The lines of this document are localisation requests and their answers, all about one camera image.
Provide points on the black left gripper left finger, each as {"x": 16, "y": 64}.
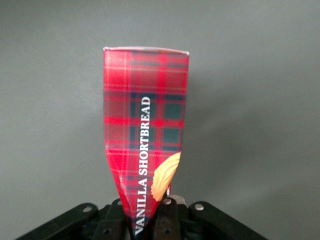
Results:
{"x": 110, "y": 225}

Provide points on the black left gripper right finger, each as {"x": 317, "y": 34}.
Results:
{"x": 170, "y": 220}

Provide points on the red tartan shortbread cookie box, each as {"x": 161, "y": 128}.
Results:
{"x": 142, "y": 120}

